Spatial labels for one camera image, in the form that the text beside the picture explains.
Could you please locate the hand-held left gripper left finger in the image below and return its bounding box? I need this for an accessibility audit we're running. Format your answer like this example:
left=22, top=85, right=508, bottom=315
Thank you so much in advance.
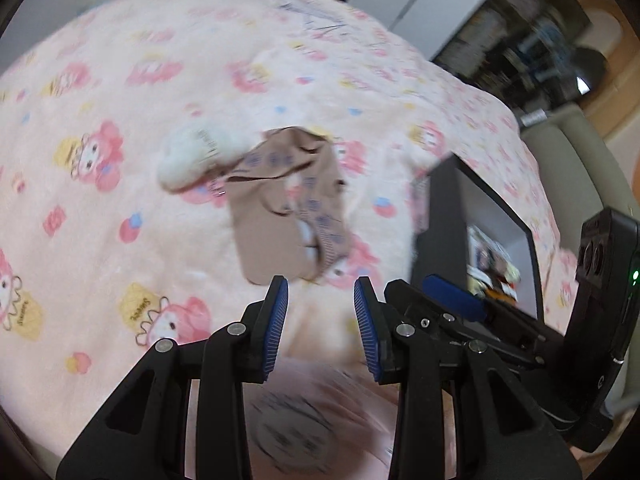
left=56, top=275, right=290, bottom=480

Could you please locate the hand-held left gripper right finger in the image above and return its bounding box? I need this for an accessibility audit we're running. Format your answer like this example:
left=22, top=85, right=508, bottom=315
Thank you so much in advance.
left=353, top=276, right=583, bottom=480

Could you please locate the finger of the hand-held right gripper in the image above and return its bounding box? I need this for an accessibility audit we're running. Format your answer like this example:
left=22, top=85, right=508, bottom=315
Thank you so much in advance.
left=422, top=275, right=546, bottom=348
left=385, top=280, right=546, bottom=366

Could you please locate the black cardboard box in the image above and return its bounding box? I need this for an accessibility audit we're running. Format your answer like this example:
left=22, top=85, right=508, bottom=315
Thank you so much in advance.
left=410, top=154, right=546, bottom=321

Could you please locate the brown patterned cloth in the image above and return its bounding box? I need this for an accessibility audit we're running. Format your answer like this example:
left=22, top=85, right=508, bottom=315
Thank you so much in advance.
left=220, top=126, right=353, bottom=286

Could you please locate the white plush toy keychain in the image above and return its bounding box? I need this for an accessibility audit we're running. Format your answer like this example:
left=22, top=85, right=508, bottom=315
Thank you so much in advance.
left=156, top=125, right=251, bottom=192

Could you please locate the printed figure picture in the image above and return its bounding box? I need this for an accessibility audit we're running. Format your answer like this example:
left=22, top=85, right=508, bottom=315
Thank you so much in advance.
left=242, top=360, right=401, bottom=480

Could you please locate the pink printed blanket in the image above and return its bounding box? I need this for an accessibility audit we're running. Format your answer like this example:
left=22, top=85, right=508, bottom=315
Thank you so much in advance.
left=0, top=0, right=576, bottom=480

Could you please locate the beige sofa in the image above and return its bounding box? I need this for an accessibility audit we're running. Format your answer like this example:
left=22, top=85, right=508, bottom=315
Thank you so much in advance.
left=520, top=102, right=640, bottom=281

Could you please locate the black round object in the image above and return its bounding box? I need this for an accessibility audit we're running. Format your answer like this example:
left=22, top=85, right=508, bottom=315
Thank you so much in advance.
left=570, top=47, right=608, bottom=96

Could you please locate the cluttered dark shelf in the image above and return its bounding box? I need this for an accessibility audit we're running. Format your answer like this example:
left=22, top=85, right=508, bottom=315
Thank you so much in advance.
left=432, top=0, right=608, bottom=111

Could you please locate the white wardrobe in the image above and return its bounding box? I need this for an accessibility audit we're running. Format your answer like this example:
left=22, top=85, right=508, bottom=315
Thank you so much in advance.
left=345, top=0, right=521, bottom=61

